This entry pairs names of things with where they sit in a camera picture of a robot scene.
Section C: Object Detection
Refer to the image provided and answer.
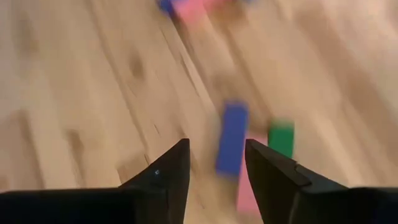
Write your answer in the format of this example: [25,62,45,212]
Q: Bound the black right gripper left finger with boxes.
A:
[119,138,191,224]

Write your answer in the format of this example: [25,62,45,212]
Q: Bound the pink wooden block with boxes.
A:
[172,0,208,26]

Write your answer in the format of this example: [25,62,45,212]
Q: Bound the blue wooden block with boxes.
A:
[157,0,177,16]
[215,100,250,180]

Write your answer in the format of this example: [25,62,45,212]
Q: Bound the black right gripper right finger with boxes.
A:
[244,138,352,224]

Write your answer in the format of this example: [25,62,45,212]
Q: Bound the green wooden block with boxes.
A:
[267,119,295,159]

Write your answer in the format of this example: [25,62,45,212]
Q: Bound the pink blocks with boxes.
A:
[235,132,269,215]

